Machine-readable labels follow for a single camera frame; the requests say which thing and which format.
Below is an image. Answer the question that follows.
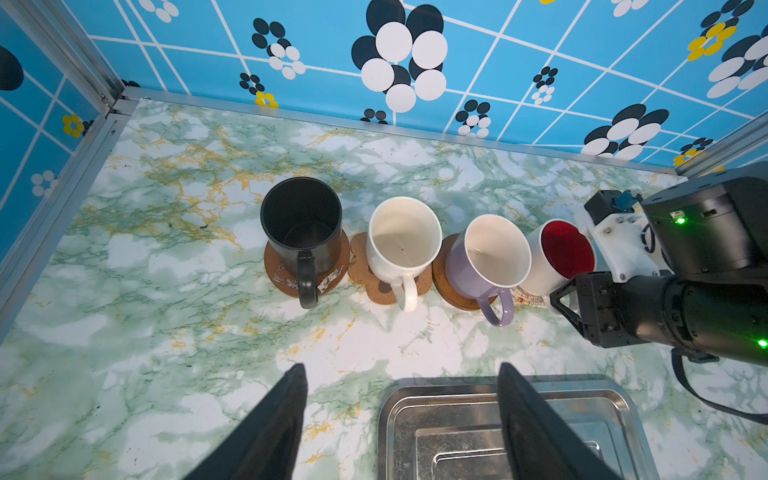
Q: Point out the red interior mug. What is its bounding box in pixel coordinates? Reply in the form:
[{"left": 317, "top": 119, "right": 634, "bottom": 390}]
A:
[{"left": 520, "top": 219, "right": 597, "bottom": 297}]

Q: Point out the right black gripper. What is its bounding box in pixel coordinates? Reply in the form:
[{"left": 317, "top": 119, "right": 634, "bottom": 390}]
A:
[{"left": 548, "top": 272, "right": 644, "bottom": 348}]

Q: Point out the brown wooden round coaster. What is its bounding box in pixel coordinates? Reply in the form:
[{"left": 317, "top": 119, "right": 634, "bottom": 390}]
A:
[{"left": 432, "top": 232, "right": 499, "bottom": 311}]

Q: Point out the black metal cup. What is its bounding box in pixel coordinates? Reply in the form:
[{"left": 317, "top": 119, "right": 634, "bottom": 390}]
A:
[{"left": 260, "top": 177, "right": 342, "bottom": 309}]

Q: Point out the cork paw print coaster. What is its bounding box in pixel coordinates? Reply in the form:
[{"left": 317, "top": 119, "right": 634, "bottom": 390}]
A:
[{"left": 349, "top": 233, "right": 432, "bottom": 312}]

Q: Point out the dark brown round coaster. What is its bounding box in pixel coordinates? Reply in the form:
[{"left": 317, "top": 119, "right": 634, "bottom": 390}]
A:
[{"left": 264, "top": 230, "right": 351, "bottom": 298}]

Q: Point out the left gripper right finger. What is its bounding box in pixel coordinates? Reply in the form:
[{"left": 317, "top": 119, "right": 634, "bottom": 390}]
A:
[{"left": 497, "top": 362, "right": 618, "bottom": 479}]

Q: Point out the cream mug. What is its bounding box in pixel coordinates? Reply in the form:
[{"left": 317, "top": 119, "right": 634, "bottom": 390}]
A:
[{"left": 366, "top": 196, "right": 443, "bottom": 312}]

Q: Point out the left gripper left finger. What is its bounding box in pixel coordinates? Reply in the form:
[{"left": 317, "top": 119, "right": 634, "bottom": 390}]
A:
[{"left": 186, "top": 363, "right": 308, "bottom": 479}]

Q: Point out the multicolour woven round coaster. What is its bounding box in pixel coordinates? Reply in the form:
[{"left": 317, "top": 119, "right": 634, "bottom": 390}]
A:
[{"left": 511, "top": 287, "right": 552, "bottom": 310}]

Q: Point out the metal serving tray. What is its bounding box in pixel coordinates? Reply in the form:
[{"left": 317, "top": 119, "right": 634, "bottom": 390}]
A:
[{"left": 377, "top": 374, "right": 659, "bottom": 479}]

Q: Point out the lavender ceramic mug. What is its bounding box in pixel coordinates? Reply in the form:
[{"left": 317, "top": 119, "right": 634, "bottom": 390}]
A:
[{"left": 445, "top": 214, "right": 532, "bottom": 327}]

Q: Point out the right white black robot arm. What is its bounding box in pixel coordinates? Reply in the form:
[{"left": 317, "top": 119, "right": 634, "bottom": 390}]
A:
[{"left": 547, "top": 163, "right": 767, "bottom": 392}]

